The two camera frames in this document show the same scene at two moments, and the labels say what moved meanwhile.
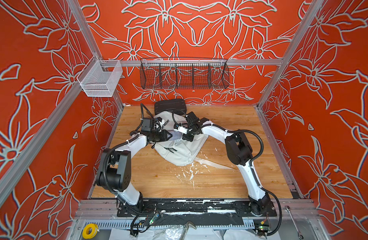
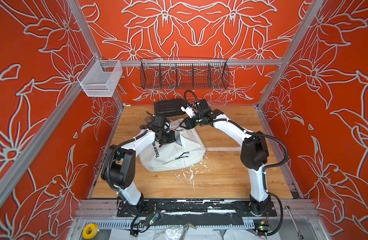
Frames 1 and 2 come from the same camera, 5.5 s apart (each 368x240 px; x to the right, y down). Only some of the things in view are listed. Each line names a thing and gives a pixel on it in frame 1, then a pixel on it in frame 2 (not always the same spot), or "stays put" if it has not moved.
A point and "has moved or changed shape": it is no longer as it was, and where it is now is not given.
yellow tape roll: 94,228 stays put
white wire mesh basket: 95,82 stays put
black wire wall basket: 173,73 stays put
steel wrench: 301,236 stays put
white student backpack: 175,150 has moved or changed shape
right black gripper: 186,138 → 187,121
